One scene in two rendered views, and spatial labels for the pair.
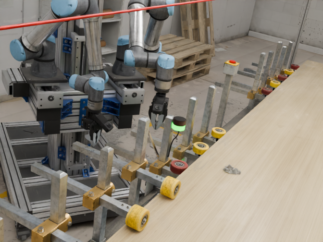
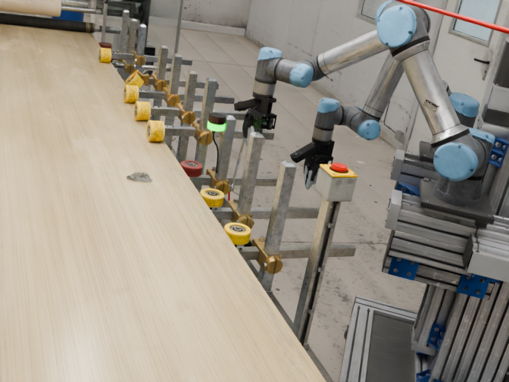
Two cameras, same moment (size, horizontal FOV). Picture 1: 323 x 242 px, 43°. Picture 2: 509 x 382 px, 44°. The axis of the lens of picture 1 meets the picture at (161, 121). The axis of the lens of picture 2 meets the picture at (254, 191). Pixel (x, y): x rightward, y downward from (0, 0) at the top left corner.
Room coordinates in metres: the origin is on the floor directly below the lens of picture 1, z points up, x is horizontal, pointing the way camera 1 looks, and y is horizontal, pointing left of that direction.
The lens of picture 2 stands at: (3.22, -1.61, 1.72)
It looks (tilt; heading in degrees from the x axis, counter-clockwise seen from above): 22 degrees down; 130
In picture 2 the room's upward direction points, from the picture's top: 10 degrees clockwise
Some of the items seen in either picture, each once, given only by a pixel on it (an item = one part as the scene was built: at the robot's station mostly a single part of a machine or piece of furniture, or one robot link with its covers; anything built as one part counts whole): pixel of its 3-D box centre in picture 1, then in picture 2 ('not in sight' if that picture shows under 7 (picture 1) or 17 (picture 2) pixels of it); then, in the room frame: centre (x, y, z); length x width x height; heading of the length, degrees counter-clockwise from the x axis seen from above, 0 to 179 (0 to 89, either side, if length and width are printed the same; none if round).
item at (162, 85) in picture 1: (162, 83); (264, 87); (1.83, 0.02, 1.23); 0.08 x 0.08 x 0.05
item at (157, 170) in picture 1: (161, 166); (217, 182); (1.73, -0.03, 0.85); 0.13 x 0.06 x 0.05; 154
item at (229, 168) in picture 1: (232, 168); (139, 175); (1.70, -0.36, 0.91); 0.09 x 0.07 x 0.02; 58
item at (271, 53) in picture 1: (264, 78); not in sight; (3.33, -0.79, 0.90); 0.03 x 0.03 x 0.48; 64
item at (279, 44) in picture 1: (273, 68); not in sight; (3.56, -0.90, 0.94); 0.03 x 0.03 x 0.48; 64
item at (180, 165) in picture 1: (177, 173); (189, 177); (1.67, -0.11, 0.85); 0.08 x 0.08 x 0.11
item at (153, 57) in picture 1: (158, 61); (296, 73); (1.93, 0.06, 1.30); 0.11 x 0.11 x 0.08; 11
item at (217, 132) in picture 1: (217, 138); (235, 244); (2.13, -0.33, 0.85); 0.08 x 0.08 x 0.11
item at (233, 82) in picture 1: (249, 87); not in sight; (3.34, -0.69, 0.80); 0.43 x 0.03 x 0.04; 64
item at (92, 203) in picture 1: (99, 194); (185, 114); (1.28, 0.19, 0.95); 0.13 x 0.06 x 0.05; 154
